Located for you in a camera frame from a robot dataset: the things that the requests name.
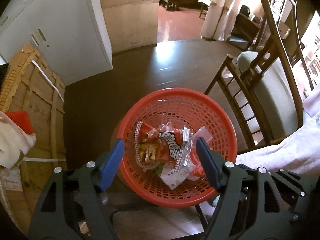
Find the wooden stool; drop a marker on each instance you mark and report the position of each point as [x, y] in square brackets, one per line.
[174, 5]

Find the cardboard box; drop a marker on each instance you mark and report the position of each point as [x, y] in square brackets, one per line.
[31, 86]

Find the green snack packet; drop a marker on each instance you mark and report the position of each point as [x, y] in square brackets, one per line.
[157, 171]

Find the red plastic trash basket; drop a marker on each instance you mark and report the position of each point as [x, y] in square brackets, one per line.
[181, 107]

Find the pink floral curtain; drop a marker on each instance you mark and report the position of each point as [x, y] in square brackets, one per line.
[220, 19]

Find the pink floral tablecloth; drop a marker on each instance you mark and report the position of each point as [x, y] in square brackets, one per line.
[299, 152]

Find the white metal cabinet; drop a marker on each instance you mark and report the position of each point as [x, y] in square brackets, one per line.
[71, 35]

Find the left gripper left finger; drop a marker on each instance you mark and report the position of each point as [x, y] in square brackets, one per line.
[70, 205]

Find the red white cloth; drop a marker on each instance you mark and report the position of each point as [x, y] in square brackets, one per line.
[17, 137]

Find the red foil snack wrapper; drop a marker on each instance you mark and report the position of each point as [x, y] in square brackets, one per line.
[165, 144]

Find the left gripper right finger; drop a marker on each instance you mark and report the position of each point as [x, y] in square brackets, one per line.
[226, 178]

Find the wooden armchair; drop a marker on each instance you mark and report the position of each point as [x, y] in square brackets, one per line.
[261, 90]

